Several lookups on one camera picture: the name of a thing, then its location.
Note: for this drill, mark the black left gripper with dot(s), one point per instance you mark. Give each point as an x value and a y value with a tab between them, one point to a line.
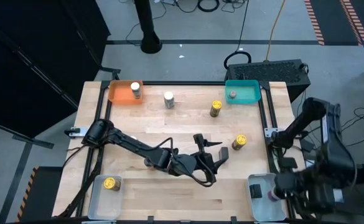
186	163

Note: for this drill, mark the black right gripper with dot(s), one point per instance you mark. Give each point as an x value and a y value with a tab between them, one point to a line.
289	186

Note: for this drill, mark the yellow-lid black spice can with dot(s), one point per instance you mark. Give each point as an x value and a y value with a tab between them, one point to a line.
216	107
111	183
239	141

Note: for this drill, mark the small glass saffron jar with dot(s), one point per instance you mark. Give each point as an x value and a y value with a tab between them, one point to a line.
232	94

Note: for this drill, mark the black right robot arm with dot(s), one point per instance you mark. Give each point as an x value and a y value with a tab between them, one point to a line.
334	149

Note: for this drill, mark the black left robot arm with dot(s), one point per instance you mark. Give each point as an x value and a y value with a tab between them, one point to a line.
128	144

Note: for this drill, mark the grey plastic bin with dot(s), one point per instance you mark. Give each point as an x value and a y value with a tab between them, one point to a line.
105	203
262	210

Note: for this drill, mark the black power adapter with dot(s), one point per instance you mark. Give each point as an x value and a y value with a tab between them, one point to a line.
307	145

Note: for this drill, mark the teal plastic bin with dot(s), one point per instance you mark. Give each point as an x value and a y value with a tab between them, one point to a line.
247	93

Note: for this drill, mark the black perforated computer case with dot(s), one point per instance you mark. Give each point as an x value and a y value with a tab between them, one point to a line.
268	73

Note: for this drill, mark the orange plastic bin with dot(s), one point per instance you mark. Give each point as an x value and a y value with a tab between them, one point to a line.
121	93

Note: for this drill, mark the black curtain stand foot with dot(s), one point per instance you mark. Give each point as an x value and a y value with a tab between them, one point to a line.
44	144
111	70

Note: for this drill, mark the black pole base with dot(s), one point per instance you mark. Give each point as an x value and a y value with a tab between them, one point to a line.
149	37

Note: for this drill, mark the black mat yellow-striped edge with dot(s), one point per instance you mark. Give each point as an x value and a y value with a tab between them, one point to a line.
44	193

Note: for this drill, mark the black mat orange-striped edges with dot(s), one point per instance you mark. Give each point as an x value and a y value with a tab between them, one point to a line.
334	18

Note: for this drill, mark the black curtain partition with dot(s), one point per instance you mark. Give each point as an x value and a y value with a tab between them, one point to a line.
29	46

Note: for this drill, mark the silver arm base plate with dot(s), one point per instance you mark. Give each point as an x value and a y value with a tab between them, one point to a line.
76	131
270	132

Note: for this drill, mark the black aluminium table frame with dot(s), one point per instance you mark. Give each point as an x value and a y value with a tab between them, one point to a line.
184	83

